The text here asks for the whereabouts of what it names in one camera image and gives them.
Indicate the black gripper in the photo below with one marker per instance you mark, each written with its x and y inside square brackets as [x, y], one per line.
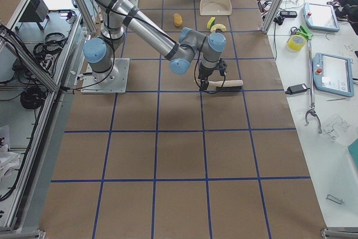
[203, 74]

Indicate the white handled sweeping brush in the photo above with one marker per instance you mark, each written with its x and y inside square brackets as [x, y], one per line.
[223, 85]

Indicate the pale curved peel piece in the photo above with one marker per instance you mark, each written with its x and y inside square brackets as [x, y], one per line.
[218, 28]

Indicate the yellow green sponge piece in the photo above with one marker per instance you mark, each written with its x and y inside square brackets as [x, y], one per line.
[210, 23]

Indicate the yellow potato-like lump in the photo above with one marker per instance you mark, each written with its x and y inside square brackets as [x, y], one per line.
[177, 20]

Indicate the beige plastic dustpan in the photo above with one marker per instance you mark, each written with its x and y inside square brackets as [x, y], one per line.
[215, 7]

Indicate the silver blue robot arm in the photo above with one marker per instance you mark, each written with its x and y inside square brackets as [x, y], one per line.
[122, 13]

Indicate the black power adapter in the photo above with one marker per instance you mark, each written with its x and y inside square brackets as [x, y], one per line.
[296, 89]

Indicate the yellow tape roll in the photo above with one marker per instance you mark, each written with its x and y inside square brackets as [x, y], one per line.
[296, 42]

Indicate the black scissors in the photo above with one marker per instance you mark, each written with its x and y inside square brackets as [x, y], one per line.
[293, 30]

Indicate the blue teach pendant near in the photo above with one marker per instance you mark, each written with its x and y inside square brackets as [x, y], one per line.
[333, 74]

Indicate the blue teach pendant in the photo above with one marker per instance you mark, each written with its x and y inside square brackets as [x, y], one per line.
[333, 74]
[320, 17]

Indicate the blue teach pendant far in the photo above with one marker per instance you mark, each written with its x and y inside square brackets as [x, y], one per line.
[320, 17]

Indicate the black electronics box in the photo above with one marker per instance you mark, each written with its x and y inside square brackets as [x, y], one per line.
[35, 12]

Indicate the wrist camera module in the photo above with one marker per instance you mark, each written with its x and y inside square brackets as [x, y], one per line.
[222, 67]

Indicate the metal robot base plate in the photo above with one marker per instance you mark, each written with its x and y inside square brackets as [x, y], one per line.
[112, 81]

